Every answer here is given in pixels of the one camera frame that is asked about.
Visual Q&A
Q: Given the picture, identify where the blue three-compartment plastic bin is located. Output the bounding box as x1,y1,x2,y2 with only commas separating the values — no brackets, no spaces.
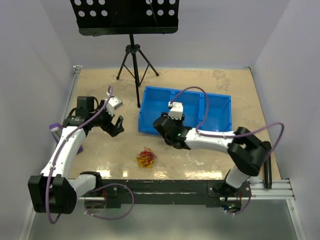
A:
138,86,233,136

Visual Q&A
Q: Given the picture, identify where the red cable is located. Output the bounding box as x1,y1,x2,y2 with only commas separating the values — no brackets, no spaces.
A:
138,147,156,168

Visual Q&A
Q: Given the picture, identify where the aluminium frame rail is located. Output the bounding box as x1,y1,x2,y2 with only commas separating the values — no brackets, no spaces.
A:
31,178,297,201

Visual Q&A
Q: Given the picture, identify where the white microphone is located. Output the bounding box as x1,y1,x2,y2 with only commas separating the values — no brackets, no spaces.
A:
249,176,260,185

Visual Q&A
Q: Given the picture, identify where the black music stand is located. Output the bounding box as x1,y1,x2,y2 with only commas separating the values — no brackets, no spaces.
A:
69,0,180,109

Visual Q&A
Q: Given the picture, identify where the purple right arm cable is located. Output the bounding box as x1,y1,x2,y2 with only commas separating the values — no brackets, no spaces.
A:
169,86,285,216

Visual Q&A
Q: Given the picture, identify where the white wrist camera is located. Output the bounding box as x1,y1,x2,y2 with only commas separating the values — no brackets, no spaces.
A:
167,101,184,120
106,96,123,117

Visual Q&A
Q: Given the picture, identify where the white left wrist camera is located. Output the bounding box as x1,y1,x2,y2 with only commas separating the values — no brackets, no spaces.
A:
106,96,123,117

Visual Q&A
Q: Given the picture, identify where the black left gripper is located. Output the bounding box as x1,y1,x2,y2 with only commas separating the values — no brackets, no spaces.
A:
89,100,124,137

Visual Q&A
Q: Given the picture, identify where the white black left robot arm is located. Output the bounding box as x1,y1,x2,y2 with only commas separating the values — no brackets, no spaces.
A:
27,95,124,214

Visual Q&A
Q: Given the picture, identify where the purple box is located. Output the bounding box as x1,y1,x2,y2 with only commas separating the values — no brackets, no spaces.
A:
48,121,84,155

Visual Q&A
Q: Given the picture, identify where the black microphone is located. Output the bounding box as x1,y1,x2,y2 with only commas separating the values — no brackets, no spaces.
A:
263,156,273,190

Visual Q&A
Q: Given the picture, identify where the yellow cable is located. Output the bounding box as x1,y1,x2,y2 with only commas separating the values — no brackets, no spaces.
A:
135,151,158,169

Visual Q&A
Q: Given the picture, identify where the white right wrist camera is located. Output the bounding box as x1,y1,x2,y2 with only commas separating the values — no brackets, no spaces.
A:
167,101,184,120

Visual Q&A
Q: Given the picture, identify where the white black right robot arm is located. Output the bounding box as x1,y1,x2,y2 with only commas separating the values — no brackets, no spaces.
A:
153,113,271,197

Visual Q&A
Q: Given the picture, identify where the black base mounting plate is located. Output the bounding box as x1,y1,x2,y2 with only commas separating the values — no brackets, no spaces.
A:
84,179,250,208

